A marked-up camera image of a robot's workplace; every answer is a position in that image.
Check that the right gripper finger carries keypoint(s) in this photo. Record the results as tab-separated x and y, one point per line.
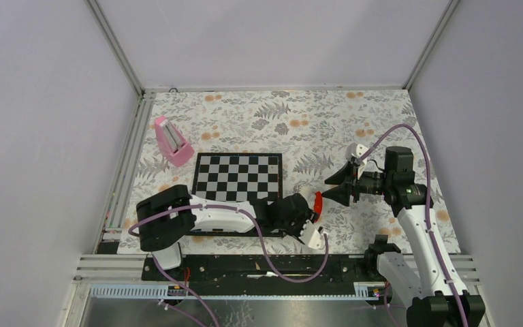
343	194
346	173

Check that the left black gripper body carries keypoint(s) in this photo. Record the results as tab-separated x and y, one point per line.
295	227

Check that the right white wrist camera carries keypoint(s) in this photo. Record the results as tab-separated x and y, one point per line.
355	158

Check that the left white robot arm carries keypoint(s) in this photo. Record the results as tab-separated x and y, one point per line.
163	219

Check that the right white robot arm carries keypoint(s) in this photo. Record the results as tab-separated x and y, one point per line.
433	293

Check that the floral table mat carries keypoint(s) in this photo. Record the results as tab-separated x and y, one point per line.
311	129

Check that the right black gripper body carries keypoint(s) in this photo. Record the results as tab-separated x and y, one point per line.
369	182

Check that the black white chessboard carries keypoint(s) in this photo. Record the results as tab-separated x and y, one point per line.
238	177

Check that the pink metronome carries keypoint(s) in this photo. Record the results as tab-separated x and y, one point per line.
172	144

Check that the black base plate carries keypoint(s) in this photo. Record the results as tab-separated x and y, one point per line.
318	275

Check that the keyring with red fob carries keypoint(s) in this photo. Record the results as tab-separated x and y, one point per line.
315	202

